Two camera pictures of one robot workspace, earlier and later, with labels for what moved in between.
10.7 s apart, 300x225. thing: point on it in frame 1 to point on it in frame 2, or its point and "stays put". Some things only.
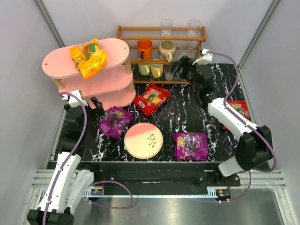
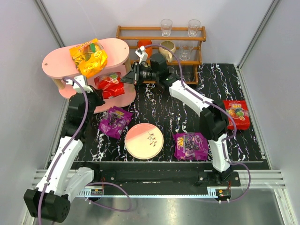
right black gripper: x=187 y=68 to x=135 y=75
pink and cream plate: x=143 y=140 stays put
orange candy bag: x=90 y=58 stays put
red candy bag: x=152 y=97 to x=111 y=83
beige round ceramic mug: x=167 y=49 stays put
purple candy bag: x=114 y=121 stays put
